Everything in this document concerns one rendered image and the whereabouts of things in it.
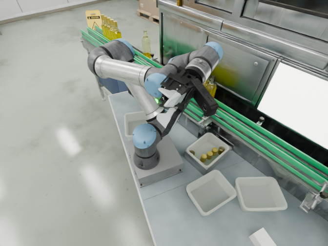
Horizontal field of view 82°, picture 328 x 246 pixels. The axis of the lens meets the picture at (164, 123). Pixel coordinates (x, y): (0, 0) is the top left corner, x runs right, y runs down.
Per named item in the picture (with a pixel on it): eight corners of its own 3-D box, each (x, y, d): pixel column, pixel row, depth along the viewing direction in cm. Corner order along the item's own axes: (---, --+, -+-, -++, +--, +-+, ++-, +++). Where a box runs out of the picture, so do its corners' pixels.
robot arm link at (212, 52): (207, 63, 70) (228, 58, 64) (193, 80, 65) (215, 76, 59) (198, 43, 67) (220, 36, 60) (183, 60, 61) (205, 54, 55)
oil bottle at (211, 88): (211, 108, 132) (217, 83, 117) (206, 112, 130) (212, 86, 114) (205, 104, 135) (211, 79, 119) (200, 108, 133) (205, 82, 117)
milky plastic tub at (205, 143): (227, 155, 121) (231, 147, 115) (204, 176, 111) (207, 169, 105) (206, 138, 130) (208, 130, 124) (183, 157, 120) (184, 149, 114)
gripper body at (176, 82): (157, 102, 57) (177, 78, 62) (182, 115, 55) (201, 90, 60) (158, 84, 50) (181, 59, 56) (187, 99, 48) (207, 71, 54)
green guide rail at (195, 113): (201, 122, 123) (203, 113, 117) (200, 123, 122) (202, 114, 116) (83, 36, 212) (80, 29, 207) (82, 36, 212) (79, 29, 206)
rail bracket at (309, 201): (311, 201, 98) (340, 181, 82) (297, 224, 91) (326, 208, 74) (301, 194, 101) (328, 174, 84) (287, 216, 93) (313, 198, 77)
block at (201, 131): (212, 128, 129) (214, 121, 123) (202, 135, 124) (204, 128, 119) (207, 125, 130) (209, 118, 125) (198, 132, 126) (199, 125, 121)
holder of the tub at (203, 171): (232, 151, 124) (235, 143, 118) (204, 176, 112) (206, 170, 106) (211, 135, 133) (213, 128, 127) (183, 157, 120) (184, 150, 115)
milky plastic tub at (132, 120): (148, 118, 146) (147, 110, 139) (152, 141, 131) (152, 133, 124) (125, 121, 144) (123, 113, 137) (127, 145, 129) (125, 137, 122)
